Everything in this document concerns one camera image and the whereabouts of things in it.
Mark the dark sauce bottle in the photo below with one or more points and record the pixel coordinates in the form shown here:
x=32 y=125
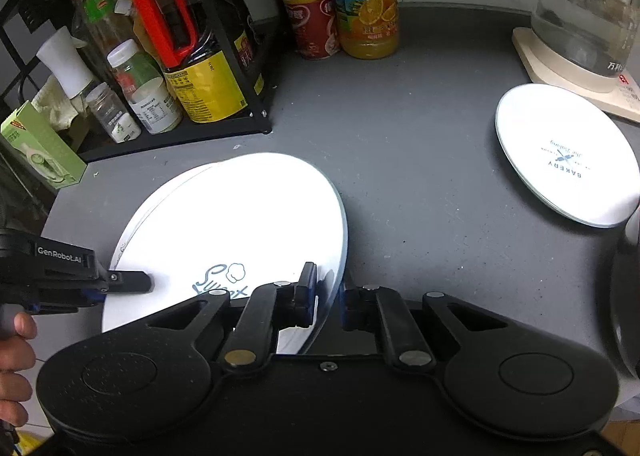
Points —
x=245 y=46

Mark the small white plate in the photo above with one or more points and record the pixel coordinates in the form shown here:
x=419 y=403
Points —
x=560 y=156

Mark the white cloth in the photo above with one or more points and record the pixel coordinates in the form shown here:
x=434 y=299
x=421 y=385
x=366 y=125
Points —
x=57 y=106

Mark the glass kettle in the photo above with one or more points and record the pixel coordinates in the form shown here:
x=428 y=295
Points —
x=585 y=11

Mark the black metal rack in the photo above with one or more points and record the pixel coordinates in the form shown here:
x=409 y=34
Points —
x=240 y=129

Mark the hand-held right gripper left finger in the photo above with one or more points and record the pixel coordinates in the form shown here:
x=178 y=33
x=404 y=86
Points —
x=302 y=293

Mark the person's left hand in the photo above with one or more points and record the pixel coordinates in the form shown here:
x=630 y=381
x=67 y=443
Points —
x=15 y=366

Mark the red can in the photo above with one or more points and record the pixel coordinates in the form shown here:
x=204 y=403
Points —
x=312 y=26

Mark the white spray bottle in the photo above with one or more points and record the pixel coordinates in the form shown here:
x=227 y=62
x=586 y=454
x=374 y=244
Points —
x=62 y=61

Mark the green label bottle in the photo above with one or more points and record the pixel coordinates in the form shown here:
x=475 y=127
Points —
x=97 y=11

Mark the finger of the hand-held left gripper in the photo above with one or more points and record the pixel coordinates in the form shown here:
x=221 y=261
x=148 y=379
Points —
x=127 y=282
x=70 y=298

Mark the white cap bottle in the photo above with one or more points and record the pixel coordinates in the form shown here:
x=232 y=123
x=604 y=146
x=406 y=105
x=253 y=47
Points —
x=147 y=96

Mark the green box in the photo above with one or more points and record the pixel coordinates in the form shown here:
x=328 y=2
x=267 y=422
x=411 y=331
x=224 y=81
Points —
x=42 y=151

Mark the clear spice jar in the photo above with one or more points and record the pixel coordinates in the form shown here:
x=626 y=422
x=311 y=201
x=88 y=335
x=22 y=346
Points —
x=112 y=114

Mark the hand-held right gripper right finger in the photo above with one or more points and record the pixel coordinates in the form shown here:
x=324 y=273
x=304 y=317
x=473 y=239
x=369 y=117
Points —
x=357 y=308

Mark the cream kettle base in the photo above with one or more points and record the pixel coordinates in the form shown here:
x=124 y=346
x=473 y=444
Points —
x=535 y=54

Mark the red and black bowl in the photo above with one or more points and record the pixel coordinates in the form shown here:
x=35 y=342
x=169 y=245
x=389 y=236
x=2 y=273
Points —
x=630 y=296

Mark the deep white plate script print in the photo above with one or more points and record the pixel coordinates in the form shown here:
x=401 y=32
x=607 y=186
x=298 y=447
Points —
x=240 y=216

